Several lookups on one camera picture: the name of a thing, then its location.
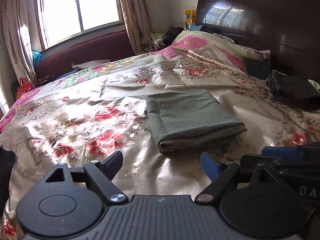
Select dark wooden headboard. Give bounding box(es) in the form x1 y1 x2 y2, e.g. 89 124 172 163
196 0 319 81

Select beige curtain left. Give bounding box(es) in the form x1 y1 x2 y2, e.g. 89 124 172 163
1 0 37 85

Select floral satin bedspread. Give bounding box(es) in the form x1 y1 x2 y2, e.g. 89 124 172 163
1 31 319 239

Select black folded garment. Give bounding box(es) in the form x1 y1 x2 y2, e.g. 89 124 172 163
0 147 16 215

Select dark folded clothes stack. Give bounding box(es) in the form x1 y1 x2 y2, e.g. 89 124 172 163
265 71 319 111

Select dark blue folded garment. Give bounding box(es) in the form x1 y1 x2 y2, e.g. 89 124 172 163
242 57 271 80

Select black bag by bed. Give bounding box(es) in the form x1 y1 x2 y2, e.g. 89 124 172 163
162 27 184 47

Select olive green pants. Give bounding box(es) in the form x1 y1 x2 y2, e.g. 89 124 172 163
145 89 246 153

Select yellow snack bag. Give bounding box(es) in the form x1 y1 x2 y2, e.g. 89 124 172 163
184 9 196 29

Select beige curtain right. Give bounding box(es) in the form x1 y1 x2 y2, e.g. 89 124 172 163
120 0 152 55

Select maroon upholstered bench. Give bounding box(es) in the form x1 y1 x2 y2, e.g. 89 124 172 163
35 31 135 79

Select red gift bag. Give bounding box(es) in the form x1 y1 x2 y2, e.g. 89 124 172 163
16 77 33 100

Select beige curtain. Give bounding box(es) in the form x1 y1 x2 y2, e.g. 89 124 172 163
1 0 37 85
120 0 152 55

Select bright window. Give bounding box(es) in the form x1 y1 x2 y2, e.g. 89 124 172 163
35 0 123 49

